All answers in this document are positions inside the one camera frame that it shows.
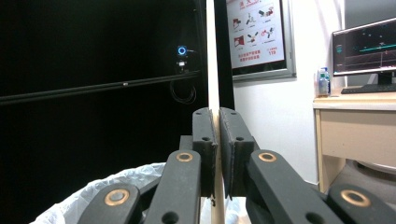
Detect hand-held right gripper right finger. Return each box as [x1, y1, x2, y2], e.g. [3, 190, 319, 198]
[219, 106, 260, 201]

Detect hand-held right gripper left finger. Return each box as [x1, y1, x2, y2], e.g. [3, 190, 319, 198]
[178, 106, 219, 199]

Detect wooden chopstick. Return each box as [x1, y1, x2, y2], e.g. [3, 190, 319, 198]
[205, 0, 227, 224]

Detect plastic bottle with blue label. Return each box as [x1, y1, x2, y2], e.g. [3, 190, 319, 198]
[317, 66, 332, 98]

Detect light wooden desk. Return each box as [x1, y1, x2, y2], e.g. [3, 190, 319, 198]
[312, 91, 396, 194]

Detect black horizontal bar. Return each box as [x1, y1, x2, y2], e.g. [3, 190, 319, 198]
[0, 70, 202, 107]

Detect black keyboard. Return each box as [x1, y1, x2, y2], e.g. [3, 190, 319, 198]
[340, 82, 396, 95]

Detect computer monitor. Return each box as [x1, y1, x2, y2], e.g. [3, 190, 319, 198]
[331, 17, 396, 86]

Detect looped black cable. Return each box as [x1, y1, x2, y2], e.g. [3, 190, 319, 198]
[169, 79, 198, 105]

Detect camera with blue ring light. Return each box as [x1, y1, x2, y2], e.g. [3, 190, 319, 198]
[175, 44, 196, 75]

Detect framed wall poster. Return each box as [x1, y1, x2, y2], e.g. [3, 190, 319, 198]
[225, 0, 297, 83]

